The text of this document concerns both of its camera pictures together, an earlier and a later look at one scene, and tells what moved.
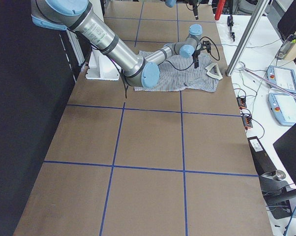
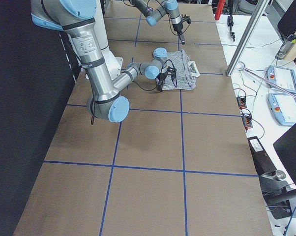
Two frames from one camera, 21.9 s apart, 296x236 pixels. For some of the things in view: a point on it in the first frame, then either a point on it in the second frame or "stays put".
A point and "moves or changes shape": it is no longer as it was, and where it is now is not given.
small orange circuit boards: (247, 121) stays put
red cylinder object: (219, 9) stays put
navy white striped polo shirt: (179, 73) moves or changes shape
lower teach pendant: (287, 109) stays put
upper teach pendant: (283, 77) stays put
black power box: (262, 162) stays put
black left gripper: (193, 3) → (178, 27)
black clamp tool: (230, 23) stays put
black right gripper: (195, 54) → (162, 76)
